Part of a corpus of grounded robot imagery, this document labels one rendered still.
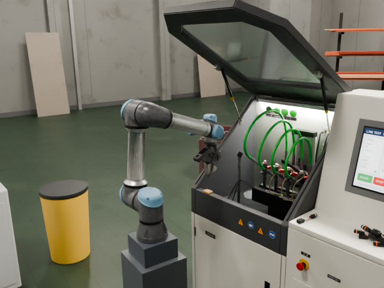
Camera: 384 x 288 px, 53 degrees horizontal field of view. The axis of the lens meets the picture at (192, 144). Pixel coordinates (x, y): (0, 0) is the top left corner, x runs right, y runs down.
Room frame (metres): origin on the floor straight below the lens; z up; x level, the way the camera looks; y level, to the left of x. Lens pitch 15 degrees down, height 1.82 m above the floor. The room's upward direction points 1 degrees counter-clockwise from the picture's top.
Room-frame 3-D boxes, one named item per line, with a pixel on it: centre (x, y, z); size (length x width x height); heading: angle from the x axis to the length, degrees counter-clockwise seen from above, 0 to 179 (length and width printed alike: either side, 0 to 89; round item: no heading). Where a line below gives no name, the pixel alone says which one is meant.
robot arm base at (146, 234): (1.70, 0.20, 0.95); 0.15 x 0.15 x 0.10
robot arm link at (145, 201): (1.70, 0.20, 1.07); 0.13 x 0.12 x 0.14; 40
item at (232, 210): (1.94, -0.23, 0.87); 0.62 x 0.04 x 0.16; 41
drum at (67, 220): (3.05, 1.08, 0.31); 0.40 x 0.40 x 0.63
